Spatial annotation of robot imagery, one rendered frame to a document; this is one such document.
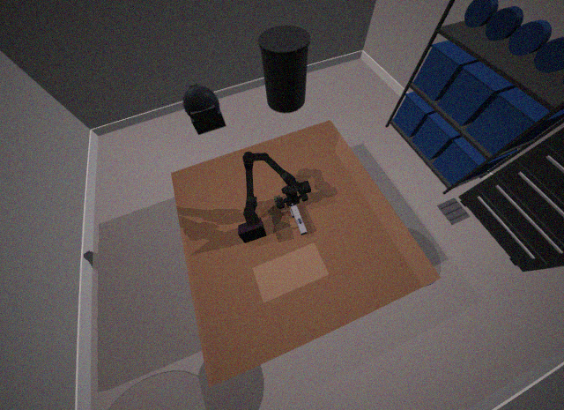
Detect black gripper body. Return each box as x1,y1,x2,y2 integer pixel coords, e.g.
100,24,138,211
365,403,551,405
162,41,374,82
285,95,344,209
276,193,308,209

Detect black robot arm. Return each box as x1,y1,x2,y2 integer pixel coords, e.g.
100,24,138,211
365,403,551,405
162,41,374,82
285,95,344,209
242,152,311,227

